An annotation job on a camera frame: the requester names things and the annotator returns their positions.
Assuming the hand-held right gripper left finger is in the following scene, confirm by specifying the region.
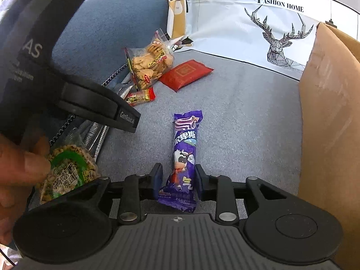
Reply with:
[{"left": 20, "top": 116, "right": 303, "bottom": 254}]
[{"left": 67, "top": 162, "right": 164, "bottom": 225}]

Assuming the brown cardboard box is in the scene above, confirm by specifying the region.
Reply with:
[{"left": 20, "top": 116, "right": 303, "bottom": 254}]
[{"left": 297, "top": 22, "right": 360, "bottom": 270}]

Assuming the printed grey white sofa cover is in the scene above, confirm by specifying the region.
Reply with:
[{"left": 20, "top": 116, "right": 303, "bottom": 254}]
[{"left": 28, "top": 0, "right": 360, "bottom": 223}]

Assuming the purple snack packet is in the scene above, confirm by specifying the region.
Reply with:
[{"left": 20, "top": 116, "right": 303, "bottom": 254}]
[{"left": 157, "top": 110, "right": 203, "bottom": 214}]

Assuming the small red yellow snack packet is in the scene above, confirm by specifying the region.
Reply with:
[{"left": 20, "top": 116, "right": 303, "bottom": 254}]
[{"left": 125, "top": 87, "right": 156, "bottom": 107}]

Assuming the silver snack packet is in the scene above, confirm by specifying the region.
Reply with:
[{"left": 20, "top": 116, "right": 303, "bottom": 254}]
[
  {"left": 112, "top": 82, "right": 133, "bottom": 99},
  {"left": 76, "top": 119, "right": 110, "bottom": 158}
]

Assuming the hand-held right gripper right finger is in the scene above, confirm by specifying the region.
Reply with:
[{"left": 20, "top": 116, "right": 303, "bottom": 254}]
[{"left": 195, "top": 164, "right": 288, "bottom": 225}]

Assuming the clear bag of cookies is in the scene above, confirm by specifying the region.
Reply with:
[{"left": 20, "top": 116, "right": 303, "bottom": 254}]
[{"left": 124, "top": 28, "right": 175, "bottom": 91}]

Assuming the person's left hand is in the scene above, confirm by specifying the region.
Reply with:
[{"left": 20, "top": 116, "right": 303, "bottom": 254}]
[{"left": 0, "top": 131, "right": 52, "bottom": 248}]

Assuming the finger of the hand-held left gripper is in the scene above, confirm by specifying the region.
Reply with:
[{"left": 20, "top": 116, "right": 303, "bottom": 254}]
[{"left": 58, "top": 73, "right": 141, "bottom": 134}]

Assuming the green label peanut snack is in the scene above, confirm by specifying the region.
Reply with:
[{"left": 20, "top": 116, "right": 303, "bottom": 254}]
[{"left": 35, "top": 135, "right": 101, "bottom": 205}]

